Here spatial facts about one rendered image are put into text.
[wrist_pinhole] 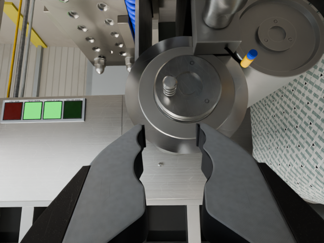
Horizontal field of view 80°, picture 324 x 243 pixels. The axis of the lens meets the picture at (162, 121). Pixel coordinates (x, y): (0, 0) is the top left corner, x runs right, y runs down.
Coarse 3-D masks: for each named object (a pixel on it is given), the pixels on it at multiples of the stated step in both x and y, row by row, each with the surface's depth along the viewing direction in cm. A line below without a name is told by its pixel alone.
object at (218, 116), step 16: (176, 48) 24; (192, 48) 24; (160, 64) 24; (144, 80) 23; (224, 80) 23; (144, 96) 23; (224, 96) 23; (144, 112) 23; (160, 112) 23; (224, 112) 22; (160, 128) 22; (176, 128) 22; (192, 128) 22
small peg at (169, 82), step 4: (168, 76) 19; (172, 76) 19; (164, 80) 19; (168, 80) 19; (172, 80) 19; (176, 80) 19; (164, 84) 19; (168, 84) 18; (172, 84) 18; (176, 84) 19; (164, 88) 19; (168, 88) 19; (172, 88) 19; (164, 92) 20; (168, 92) 20; (172, 92) 20; (168, 96) 21
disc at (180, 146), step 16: (160, 48) 24; (144, 64) 24; (224, 64) 24; (128, 80) 24; (240, 80) 23; (128, 96) 23; (240, 96) 23; (128, 112) 23; (240, 112) 23; (224, 128) 22; (160, 144) 22; (176, 144) 22; (192, 144) 22
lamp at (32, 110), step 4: (28, 104) 58; (32, 104) 58; (36, 104) 58; (40, 104) 58; (28, 108) 58; (32, 108) 58; (36, 108) 58; (40, 108) 58; (24, 112) 58; (28, 112) 58; (32, 112) 57; (36, 112) 57; (40, 112) 57; (24, 116) 57; (28, 116) 57; (32, 116) 57; (36, 116) 57
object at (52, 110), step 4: (48, 104) 58; (52, 104) 58; (56, 104) 58; (60, 104) 58; (44, 108) 58; (48, 108) 58; (52, 108) 58; (56, 108) 57; (60, 108) 57; (44, 112) 57; (48, 112) 57; (52, 112) 57; (56, 112) 57; (60, 112) 57; (44, 116) 57; (48, 116) 57; (52, 116) 57; (56, 116) 57; (60, 116) 57
